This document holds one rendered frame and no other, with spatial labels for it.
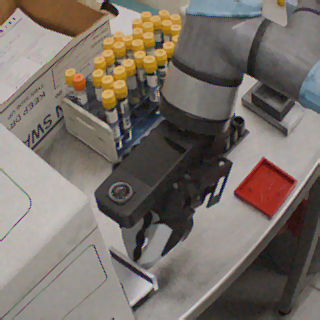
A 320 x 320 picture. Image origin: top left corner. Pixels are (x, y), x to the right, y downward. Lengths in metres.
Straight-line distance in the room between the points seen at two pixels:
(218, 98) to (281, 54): 0.10
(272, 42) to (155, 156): 0.18
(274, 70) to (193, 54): 0.09
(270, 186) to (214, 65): 0.29
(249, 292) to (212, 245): 0.94
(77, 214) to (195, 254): 0.33
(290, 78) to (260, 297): 1.21
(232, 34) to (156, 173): 0.16
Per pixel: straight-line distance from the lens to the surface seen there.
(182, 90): 0.69
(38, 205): 0.57
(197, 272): 0.86
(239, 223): 0.89
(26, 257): 0.55
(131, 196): 0.69
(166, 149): 0.72
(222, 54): 0.67
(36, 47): 1.07
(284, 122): 0.98
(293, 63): 0.64
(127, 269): 0.82
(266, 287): 1.82
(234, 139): 0.96
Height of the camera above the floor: 1.64
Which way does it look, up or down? 53 degrees down
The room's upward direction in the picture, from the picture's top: 8 degrees counter-clockwise
